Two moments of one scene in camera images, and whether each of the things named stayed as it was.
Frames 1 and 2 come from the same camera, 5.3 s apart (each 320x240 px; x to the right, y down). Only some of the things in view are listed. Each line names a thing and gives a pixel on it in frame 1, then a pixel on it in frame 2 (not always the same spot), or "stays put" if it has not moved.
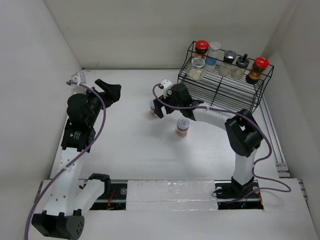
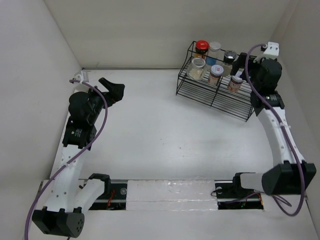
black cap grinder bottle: x=229 y=58 stays put
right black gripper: x=158 y=111 to x=240 y=62
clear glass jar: x=196 y=69 stays put
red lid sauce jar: x=201 y=47 stays put
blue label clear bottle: x=213 y=54 stays put
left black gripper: x=111 y=93 stays put
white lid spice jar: x=183 y=124 to x=235 y=84
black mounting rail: x=115 y=197 stays put
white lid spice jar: x=152 y=105 to x=215 y=72
